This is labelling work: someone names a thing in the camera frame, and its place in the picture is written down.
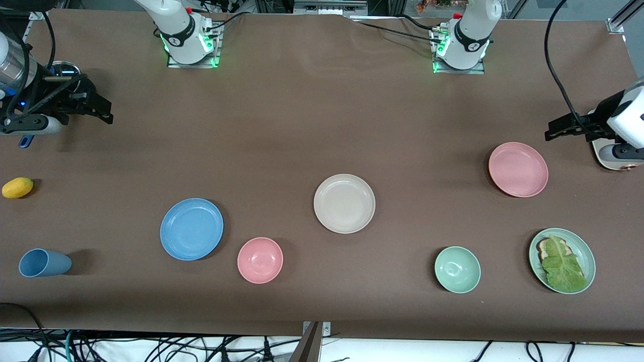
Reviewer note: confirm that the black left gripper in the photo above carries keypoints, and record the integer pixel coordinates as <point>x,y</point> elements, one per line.
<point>597,119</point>

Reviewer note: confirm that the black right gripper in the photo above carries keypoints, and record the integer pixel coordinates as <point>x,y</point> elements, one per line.
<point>56,95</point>

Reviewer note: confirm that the pink plate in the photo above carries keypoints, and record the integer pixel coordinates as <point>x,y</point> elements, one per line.
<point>518,169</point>

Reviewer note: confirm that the blue plate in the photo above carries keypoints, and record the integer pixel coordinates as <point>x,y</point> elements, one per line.
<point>191,229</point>

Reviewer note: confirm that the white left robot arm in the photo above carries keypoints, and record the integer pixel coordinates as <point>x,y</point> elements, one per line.
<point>470,35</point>

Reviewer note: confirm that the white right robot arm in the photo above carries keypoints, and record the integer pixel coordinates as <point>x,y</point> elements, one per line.
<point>176,25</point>

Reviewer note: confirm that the beige cutting board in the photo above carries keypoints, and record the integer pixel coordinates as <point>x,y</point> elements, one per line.
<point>604,156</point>

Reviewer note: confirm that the yellow lemon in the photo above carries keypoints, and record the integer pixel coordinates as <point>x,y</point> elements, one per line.
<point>17,188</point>

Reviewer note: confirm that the bread slice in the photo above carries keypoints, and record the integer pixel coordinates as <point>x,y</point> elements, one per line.
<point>542,246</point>

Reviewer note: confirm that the green plate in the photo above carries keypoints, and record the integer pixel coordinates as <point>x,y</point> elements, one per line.
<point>586,251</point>

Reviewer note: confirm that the green lettuce leaf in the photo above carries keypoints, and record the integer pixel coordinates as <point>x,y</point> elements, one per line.
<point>563,266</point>

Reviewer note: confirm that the blue cup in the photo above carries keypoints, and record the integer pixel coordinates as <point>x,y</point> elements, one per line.
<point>45,263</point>

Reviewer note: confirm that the small green bowl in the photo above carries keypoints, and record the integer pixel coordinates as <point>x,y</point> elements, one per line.
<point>457,269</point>

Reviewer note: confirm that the red orange decoration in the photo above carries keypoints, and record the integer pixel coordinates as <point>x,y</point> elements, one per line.
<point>427,5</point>

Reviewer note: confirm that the small pink bowl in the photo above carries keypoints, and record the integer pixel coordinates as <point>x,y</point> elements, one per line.
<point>260,260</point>

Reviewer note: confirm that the beige plate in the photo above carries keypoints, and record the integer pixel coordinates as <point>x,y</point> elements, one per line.
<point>344,203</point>

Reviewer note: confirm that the grey electronics box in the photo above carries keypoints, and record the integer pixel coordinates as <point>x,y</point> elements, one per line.
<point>329,7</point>

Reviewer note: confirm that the brown wooden beam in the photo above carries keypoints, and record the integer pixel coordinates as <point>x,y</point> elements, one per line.
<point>308,347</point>

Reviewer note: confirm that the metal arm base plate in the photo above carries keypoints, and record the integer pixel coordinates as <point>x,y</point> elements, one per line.
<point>173,64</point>
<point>478,70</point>

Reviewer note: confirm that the aluminium frame profile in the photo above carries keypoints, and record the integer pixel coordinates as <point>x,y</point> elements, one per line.
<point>616,24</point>

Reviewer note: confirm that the metal table edge bracket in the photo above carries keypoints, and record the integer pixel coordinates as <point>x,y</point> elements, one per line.
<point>326,328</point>

